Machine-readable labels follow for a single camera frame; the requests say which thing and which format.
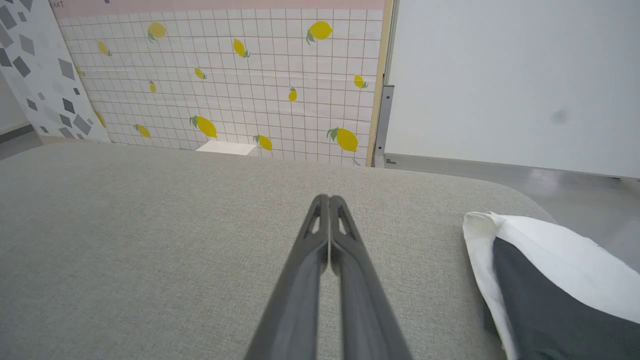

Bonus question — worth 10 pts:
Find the white panel with grey shapes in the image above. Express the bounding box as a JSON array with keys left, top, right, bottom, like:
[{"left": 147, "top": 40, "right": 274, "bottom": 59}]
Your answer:
[{"left": 0, "top": 0, "right": 111, "bottom": 144}]

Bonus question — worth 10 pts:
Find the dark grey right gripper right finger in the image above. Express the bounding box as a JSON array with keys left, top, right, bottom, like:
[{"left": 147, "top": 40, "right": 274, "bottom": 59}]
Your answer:
[{"left": 331, "top": 195, "right": 413, "bottom": 360}]

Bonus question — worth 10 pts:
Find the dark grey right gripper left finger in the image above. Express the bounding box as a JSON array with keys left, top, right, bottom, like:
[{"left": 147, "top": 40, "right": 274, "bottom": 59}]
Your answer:
[{"left": 245, "top": 194, "right": 330, "bottom": 360}]

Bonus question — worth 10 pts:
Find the black and white raglan shirt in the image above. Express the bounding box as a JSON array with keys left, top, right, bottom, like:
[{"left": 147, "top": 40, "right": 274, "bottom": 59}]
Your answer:
[{"left": 462, "top": 211, "right": 640, "bottom": 360}]

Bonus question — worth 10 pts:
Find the grey metal panel support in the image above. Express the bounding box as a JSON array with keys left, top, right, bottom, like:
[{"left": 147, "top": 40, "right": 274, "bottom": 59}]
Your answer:
[{"left": 373, "top": 85, "right": 396, "bottom": 169}]

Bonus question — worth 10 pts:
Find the lemon print grid panel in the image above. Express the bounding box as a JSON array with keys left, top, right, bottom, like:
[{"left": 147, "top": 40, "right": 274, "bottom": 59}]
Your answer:
[{"left": 50, "top": 0, "right": 394, "bottom": 168}]

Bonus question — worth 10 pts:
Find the white box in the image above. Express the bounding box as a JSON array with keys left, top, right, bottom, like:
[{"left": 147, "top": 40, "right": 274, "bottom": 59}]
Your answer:
[{"left": 196, "top": 140, "right": 259, "bottom": 157}]

